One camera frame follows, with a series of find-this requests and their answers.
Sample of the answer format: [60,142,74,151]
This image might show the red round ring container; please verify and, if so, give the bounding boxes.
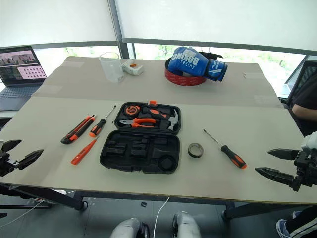
[164,57,208,87]

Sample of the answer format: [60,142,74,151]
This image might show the orange black handled screwdriver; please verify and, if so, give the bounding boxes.
[203,129,247,170]
[89,105,117,137]

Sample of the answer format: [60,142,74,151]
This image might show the grey window frame post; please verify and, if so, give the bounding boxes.
[107,0,136,60]

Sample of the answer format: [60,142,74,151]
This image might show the black office chair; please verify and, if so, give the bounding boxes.
[284,56,317,106]

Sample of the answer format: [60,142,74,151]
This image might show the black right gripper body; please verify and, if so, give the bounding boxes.
[294,150,317,191]

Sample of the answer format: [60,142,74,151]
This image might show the claw hammer orange black handle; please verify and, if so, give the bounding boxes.
[142,107,181,131]

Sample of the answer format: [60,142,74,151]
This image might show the orange black tape measure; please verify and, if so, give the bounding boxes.
[124,105,140,117]

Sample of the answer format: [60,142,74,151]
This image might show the open laptop computer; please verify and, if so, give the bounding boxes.
[0,45,48,112]

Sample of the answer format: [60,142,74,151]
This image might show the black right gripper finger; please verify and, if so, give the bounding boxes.
[255,167,298,192]
[267,148,302,161]

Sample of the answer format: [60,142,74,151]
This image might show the blue boxing glove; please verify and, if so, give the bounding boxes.
[168,46,228,82]

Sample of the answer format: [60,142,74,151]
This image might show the clear plastic measuring cup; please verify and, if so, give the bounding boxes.
[99,52,125,83]

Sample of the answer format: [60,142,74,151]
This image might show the person in black shirt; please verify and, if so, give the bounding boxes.
[288,71,317,137]

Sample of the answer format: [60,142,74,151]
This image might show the blue white sneaker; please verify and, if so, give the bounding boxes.
[275,219,294,238]

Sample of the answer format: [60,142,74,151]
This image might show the grey rounded robot leg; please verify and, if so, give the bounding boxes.
[172,211,202,238]
[108,217,150,238]

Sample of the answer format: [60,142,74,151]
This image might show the black table leg frame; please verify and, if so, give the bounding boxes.
[221,200,317,220]
[0,183,89,211]

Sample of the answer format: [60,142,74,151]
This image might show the orange voltage tester pen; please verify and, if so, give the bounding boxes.
[71,135,100,166]

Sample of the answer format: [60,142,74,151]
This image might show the black tool case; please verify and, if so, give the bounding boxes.
[99,100,182,175]

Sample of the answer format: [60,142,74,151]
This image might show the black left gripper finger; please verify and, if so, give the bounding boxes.
[1,139,22,152]
[18,149,44,171]

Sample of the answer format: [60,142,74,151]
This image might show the black electrical tape roll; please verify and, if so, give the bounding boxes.
[187,142,206,159]

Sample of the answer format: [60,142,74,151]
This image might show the white hanging cable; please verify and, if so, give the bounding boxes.
[153,197,170,238]

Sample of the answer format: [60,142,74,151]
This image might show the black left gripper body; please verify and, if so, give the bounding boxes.
[0,146,20,177]

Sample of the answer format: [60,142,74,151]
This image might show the white roller blind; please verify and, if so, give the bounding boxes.
[0,0,119,48]
[115,0,317,54]

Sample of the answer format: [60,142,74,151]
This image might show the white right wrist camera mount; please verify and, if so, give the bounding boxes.
[301,131,317,156]

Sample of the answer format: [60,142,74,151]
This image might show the thin white floor cable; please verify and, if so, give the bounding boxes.
[0,190,75,229]

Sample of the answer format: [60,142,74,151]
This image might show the orange black utility knife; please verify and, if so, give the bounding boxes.
[60,115,97,145]

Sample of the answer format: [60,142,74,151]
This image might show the white handheld device orange button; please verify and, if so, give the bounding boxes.
[121,59,145,76]

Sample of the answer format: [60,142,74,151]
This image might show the orange handled pliers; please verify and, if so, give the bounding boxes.
[119,118,157,129]

